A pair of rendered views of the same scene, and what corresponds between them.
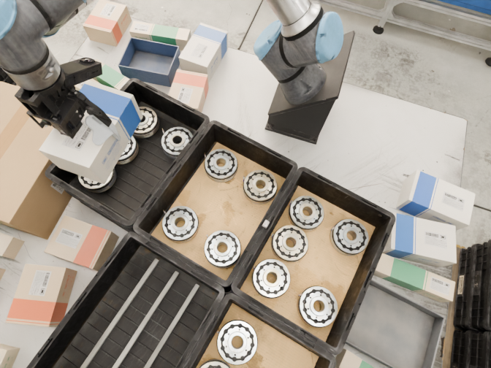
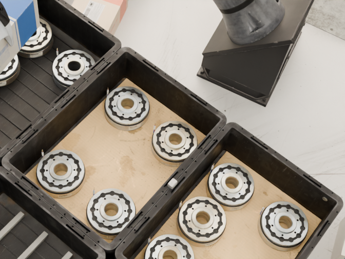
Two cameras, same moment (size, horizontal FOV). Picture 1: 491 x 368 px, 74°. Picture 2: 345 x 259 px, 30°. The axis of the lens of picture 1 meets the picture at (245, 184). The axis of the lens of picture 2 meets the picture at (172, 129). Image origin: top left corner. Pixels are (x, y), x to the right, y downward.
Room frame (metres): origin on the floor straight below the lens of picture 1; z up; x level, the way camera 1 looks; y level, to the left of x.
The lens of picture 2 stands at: (-0.32, -0.07, 2.12)
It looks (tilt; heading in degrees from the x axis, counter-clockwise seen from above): 60 degrees down; 3
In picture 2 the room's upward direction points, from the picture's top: 12 degrees clockwise
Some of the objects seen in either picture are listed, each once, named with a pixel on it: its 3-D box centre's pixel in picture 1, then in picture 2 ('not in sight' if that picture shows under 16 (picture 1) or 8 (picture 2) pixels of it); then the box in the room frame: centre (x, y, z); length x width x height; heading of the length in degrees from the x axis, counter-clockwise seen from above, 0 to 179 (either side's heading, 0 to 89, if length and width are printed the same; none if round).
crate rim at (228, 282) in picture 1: (219, 196); (118, 142); (0.31, 0.07, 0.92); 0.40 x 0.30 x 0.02; 155
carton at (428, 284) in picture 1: (410, 277); not in sight; (0.17, -0.55, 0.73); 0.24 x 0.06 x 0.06; 73
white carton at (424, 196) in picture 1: (434, 201); not in sight; (0.43, -0.65, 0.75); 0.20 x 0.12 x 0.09; 70
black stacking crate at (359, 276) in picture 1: (312, 255); (228, 237); (0.18, -0.20, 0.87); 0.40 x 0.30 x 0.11; 155
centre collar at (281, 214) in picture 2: (351, 235); (285, 222); (0.25, -0.32, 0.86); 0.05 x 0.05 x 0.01
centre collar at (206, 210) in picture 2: (290, 242); (202, 218); (0.21, -0.14, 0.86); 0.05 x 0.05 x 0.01
